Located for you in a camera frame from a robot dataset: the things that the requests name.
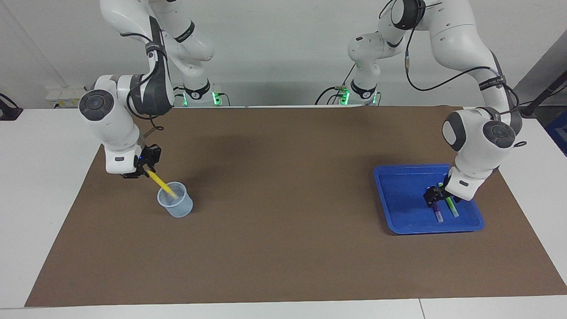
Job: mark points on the green marker pen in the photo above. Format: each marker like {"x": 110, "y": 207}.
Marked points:
{"x": 452, "y": 208}

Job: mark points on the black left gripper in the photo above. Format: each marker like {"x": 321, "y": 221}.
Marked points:
{"x": 435, "y": 194}

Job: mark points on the translucent plastic cup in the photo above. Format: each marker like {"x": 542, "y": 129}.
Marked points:
{"x": 179, "y": 208}

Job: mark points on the black clamp mount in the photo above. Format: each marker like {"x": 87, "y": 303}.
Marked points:
{"x": 9, "y": 113}

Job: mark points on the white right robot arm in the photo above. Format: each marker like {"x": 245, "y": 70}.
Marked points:
{"x": 115, "y": 128}

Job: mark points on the black stand pole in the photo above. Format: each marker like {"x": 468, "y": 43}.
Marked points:
{"x": 542, "y": 95}

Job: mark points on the yellow marker pen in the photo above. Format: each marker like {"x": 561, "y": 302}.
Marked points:
{"x": 161, "y": 185}

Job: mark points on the blue storage box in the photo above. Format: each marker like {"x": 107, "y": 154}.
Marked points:
{"x": 559, "y": 133}

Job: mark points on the brown table mat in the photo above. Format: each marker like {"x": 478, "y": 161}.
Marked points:
{"x": 283, "y": 248}

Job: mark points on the white power strip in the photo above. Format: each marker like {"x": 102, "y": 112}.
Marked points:
{"x": 62, "y": 95}

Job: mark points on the purple marker pen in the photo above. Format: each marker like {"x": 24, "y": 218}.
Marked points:
{"x": 438, "y": 215}

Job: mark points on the blue plastic tray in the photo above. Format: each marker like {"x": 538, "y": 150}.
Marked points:
{"x": 407, "y": 212}

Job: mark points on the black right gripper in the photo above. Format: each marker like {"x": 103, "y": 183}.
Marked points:
{"x": 148, "y": 155}

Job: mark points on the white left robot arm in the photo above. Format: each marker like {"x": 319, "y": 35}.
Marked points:
{"x": 460, "y": 44}

